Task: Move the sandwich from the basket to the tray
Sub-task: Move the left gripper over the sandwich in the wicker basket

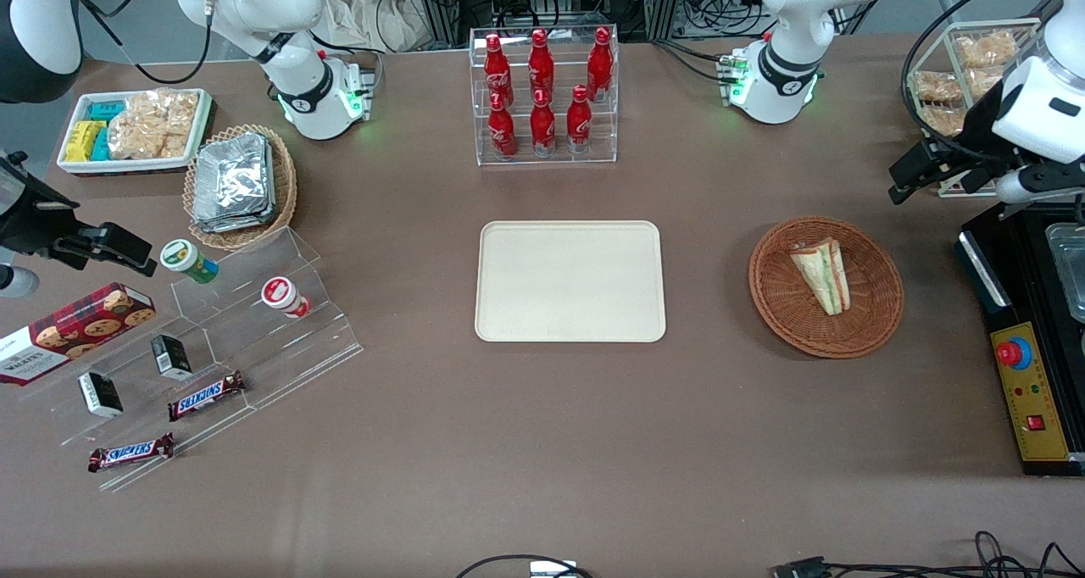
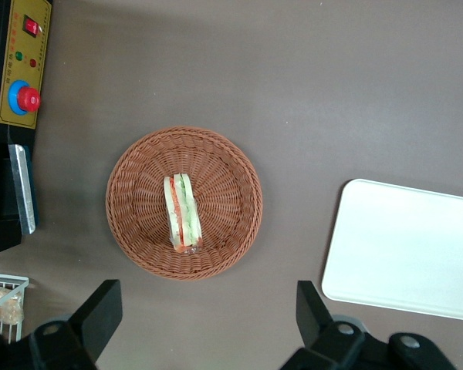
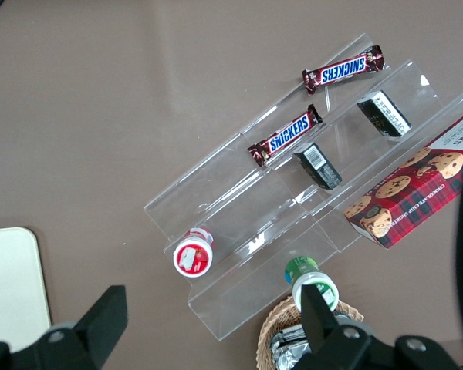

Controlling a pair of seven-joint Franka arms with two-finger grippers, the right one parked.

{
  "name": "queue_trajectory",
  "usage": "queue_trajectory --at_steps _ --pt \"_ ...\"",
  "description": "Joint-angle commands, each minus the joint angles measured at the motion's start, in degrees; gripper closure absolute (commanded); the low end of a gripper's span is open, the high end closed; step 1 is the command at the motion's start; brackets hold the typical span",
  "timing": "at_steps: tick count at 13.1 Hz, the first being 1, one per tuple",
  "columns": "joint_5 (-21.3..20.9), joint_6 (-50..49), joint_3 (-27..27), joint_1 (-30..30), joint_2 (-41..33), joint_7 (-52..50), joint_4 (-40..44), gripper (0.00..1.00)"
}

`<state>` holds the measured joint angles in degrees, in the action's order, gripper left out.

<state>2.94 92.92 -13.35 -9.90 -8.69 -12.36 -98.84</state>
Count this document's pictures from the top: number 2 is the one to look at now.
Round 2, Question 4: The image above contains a white wire rack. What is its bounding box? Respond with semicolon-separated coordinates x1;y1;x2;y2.
0;271;31;344

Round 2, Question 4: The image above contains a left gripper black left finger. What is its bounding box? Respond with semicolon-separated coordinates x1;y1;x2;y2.
0;279;123;370

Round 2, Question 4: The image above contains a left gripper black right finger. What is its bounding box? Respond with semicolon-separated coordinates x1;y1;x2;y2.
279;280;458;370

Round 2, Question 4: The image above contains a cream rectangular plastic tray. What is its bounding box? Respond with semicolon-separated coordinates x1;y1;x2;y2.
321;178;463;322

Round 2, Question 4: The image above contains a clear bag of crackers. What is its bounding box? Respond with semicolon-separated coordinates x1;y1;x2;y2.
0;287;25;324

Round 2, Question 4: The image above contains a brown round wicker basket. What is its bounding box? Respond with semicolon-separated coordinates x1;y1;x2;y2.
106;126;264;281

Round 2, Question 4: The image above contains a yellow machine control panel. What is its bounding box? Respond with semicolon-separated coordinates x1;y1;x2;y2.
0;0;53;130

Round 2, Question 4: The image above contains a triangle sandwich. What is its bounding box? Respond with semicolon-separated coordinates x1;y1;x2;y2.
163;173;204;255

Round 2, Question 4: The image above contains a red emergency stop button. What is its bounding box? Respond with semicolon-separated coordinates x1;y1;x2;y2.
6;79;42;116

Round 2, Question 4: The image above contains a silver machine sealing bar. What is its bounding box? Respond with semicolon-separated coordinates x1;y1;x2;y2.
8;143;38;235

